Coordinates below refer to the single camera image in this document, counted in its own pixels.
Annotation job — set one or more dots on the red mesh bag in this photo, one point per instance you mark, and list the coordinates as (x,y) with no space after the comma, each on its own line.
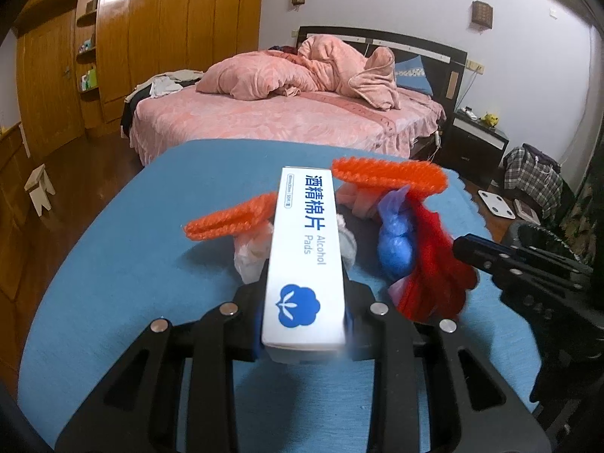
(434,269)

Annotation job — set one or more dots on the white plastic bag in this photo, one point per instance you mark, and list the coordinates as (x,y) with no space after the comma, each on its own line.
(250,255)

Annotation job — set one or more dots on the grey tissue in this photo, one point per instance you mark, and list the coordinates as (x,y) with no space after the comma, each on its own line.
(347,245)

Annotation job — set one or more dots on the pink bathroom scale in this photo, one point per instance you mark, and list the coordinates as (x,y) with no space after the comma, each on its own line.
(526,210)

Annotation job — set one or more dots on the green packet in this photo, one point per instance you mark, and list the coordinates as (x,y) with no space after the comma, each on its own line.
(89,80)

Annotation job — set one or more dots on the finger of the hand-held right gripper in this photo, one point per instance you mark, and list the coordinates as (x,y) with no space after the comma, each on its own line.
(486,257)

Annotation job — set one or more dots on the pink plastic bag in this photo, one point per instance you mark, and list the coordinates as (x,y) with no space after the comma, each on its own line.
(361,200)

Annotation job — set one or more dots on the wall socket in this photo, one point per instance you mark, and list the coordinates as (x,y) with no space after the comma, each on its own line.
(475,68)

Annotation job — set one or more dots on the yellow toy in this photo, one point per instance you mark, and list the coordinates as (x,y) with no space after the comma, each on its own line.
(490,119)

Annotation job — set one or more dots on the blue mat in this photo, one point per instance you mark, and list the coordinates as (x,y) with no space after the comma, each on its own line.
(118,269)

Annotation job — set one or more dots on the pink duvet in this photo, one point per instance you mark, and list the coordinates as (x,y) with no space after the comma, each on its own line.
(264,75)

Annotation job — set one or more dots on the black trash bin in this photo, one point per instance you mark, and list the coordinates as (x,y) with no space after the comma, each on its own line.
(542,236)

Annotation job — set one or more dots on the white cardboard box blue print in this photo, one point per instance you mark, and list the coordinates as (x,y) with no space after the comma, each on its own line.
(302,269)

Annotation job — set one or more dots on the dark nightstand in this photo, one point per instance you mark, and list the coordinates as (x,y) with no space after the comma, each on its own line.
(472,151)

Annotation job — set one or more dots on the small orange foam net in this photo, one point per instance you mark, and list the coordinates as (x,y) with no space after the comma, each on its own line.
(226,222)

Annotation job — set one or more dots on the wooden wardrobe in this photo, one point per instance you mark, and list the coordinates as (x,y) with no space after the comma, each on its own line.
(165,33)

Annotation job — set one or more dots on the bed with pink sheet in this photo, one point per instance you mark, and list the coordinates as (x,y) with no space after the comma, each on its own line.
(283,122)

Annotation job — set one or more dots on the large blue pillow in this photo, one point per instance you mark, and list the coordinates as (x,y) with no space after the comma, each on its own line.
(413,75)

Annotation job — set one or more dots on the pile of clothes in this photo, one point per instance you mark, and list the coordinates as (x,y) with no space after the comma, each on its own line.
(165,84)

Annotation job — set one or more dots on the blue plastic bag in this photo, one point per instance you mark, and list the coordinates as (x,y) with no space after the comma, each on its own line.
(396,245)

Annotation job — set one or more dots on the dark wooden headboard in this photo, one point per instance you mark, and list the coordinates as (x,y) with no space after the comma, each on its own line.
(424,47)

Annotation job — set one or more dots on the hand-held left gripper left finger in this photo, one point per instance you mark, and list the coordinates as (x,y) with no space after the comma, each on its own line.
(245,311)

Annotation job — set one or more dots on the floral curtain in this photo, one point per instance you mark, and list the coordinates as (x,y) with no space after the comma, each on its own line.
(585,217)

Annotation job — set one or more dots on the white object on nightstand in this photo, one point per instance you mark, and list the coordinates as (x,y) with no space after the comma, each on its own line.
(467,113)

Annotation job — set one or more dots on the white bathroom scale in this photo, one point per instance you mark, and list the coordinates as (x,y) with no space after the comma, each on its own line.
(495,204)

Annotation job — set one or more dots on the white wooden stool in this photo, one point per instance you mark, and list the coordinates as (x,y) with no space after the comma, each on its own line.
(40,186)

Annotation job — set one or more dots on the large wall lamp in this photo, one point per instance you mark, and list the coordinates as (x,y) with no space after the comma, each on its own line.
(482,14)

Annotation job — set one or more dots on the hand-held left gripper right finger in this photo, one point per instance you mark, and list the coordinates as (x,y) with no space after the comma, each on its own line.
(363,321)

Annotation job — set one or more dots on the plaid cloth on chair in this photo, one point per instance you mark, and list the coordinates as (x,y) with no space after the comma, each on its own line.
(533,179)

